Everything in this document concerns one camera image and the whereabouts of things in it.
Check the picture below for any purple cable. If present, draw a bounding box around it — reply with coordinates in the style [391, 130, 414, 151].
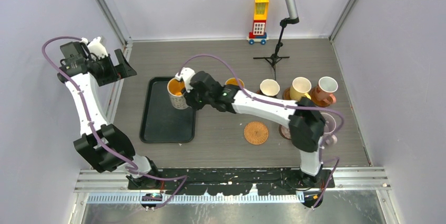
[42, 36, 189, 210]
[175, 54, 346, 210]

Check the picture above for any pink mug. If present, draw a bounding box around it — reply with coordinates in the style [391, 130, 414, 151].
[279, 125, 291, 140]

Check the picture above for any aluminium front rail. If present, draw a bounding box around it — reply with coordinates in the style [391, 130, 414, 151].
[74, 167, 391, 204]

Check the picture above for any brown wooden coaster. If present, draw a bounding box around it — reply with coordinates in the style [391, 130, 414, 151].
[309, 89, 331, 107]
[282, 87, 291, 100]

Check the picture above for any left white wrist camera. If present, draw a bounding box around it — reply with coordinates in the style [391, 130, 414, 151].
[81, 36, 108, 60]

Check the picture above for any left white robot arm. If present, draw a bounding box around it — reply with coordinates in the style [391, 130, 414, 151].
[57, 37, 161, 189]

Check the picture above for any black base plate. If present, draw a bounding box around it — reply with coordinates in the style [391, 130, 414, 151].
[126, 168, 335, 196]

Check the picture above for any white mug terracotta handle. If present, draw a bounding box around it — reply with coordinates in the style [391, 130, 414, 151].
[313, 76, 339, 105]

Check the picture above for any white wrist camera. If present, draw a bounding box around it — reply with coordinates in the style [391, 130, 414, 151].
[81, 36, 108, 60]
[174, 67, 196, 93]

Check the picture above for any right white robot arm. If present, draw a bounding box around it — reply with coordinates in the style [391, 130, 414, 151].
[175, 68, 326, 188]

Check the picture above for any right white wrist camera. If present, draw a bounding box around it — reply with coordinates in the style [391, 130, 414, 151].
[174, 67, 196, 93]

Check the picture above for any black tripod microphone stand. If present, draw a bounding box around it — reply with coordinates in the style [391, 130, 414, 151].
[253, 17, 299, 80]

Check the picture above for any white mug yellow handle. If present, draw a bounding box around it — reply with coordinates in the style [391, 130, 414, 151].
[289, 77, 312, 101]

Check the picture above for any white floral mug orange inside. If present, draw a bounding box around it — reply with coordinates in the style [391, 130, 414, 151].
[167, 78, 188, 110]

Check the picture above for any woven rattan coaster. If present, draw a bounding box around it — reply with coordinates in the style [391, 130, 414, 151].
[244, 121, 269, 145]

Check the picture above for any cream white mug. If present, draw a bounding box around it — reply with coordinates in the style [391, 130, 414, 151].
[258, 79, 280, 98]

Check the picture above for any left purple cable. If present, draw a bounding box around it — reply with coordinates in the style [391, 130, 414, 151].
[42, 36, 189, 210]

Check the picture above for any black plastic tray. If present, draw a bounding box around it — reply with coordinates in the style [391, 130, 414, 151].
[139, 77, 196, 144]

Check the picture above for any blue mug orange inside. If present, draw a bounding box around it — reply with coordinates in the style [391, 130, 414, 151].
[225, 78, 245, 88]

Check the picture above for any toy block tower on wheels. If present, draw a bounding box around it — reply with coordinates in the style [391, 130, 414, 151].
[247, 0, 269, 45]

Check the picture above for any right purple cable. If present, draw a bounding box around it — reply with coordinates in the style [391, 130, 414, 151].
[175, 54, 346, 210]

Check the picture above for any lilac mug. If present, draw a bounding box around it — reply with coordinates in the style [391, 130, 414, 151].
[321, 113, 338, 146]

